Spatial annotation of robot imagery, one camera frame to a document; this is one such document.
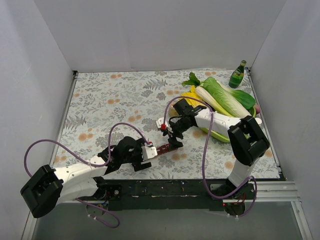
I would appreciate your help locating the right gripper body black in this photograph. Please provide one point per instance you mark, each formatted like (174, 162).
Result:
(173, 133)

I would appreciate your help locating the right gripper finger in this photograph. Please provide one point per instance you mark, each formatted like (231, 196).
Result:
(174, 143)
(167, 132)

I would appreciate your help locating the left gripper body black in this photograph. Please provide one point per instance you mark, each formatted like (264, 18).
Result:
(139, 161)

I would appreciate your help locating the red weekly pill organizer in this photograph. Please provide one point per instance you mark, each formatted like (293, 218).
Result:
(166, 148)

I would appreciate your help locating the clear pill bottle yellow pills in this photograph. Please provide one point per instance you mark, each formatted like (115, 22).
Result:
(172, 112)

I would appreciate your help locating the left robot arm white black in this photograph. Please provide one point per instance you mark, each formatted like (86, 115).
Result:
(49, 186)

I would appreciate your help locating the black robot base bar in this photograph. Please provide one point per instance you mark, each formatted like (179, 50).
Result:
(154, 194)

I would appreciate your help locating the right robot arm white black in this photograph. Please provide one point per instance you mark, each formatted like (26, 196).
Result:
(248, 141)

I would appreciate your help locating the green plastic basket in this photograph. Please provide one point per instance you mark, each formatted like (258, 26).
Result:
(221, 124)

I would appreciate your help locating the white daikon radish toy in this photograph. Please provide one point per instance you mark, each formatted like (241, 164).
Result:
(197, 91)

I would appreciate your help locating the floral tablecloth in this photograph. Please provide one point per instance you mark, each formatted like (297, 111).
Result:
(105, 107)

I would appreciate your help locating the green napa cabbage toy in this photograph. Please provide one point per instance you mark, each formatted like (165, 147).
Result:
(236, 102)

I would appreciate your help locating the green glass bottle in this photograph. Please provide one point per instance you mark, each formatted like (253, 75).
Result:
(237, 75)

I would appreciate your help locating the pink radish toy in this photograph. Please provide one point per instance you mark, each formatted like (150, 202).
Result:
(257, 108)

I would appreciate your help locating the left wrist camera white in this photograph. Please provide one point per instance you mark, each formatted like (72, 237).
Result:
(149, 152)

